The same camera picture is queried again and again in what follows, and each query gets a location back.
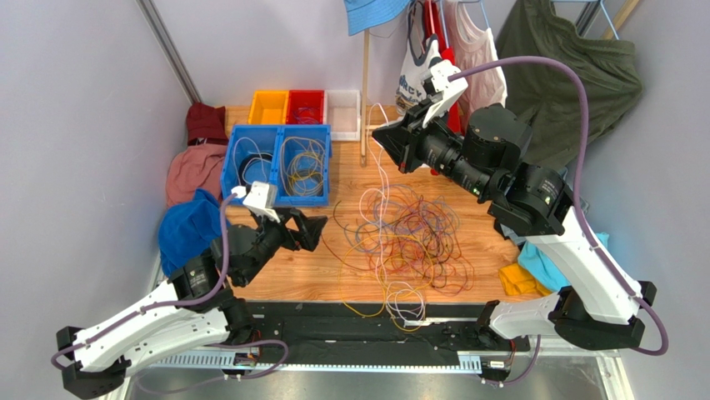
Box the olive green shirt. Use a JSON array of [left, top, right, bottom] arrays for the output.
[[495, 1, 643, 170]]

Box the dark red cloth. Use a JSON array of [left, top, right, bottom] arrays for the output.
[[186, 102, 228, 146]]

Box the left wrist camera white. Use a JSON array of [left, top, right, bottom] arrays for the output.
[[231, 181, 281, 223]]

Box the metal corner post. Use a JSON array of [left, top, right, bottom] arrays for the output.
[[136, 0, 202, 103]]

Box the blue bucket hat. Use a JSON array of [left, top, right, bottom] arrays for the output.
[[343, 0, 410, 36]]

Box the white small bin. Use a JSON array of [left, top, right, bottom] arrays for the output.
[[323, 89, 362, 142]]

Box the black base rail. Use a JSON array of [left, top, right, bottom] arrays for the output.
[[247, 301, 530, 367]]

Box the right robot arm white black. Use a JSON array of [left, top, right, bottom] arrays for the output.
[[372, 104, 657, 351]]

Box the yellow cloth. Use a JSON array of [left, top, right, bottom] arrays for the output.
[[498, 263, 552, 297]]

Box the red garment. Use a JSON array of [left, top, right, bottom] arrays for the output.
[[423, 1, 462, 134]]

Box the pink cloth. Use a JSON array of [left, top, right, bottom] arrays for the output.
[[165, 143, 227, 208]]

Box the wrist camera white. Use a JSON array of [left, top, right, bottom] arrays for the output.
[[231, 181, 281, 223], [422, 60, 468, 128]]

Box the yellow cable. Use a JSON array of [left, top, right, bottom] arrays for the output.
[[280, 135, 328, 197]]

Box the blue double bin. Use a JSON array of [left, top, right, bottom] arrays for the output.
[[220, 124, 333, 208]]

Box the red small bin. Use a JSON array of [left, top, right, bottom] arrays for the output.
[[286, 90, 325, 125]]

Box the wooden rack pole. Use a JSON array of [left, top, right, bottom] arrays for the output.
[[359, 28, 370, 168]]

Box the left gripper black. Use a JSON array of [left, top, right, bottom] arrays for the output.
[[240, 207, 329, 285]]

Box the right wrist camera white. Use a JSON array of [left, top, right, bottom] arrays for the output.
[[422, 60, 468, 128]]

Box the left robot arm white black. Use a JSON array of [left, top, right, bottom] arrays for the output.
[[52, 207, 328, 399]]

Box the white printed shirt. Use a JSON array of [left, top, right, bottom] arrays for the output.
[[395, 1, 441, 120]]

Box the yellow small bin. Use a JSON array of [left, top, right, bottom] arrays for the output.
[[247, 90, 289, 125]]

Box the cyan cloth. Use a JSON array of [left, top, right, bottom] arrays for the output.
[[517, 231, 613, 295]]

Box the black coiled cable left bin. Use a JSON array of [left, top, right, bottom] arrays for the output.
[[238, 152, 276, 187]]

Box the pink tank top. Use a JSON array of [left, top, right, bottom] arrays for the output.
[[443, 1, 508, 125]]

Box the grey coiled cable right bin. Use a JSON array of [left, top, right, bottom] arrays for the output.
[[285, 166, 328, 198]]

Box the tangled coloured cable pile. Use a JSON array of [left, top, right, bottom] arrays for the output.
[[320, 183, 478, 334]]

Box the blue cloth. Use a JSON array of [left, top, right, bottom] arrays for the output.
[[157, 188, 230, 278]]

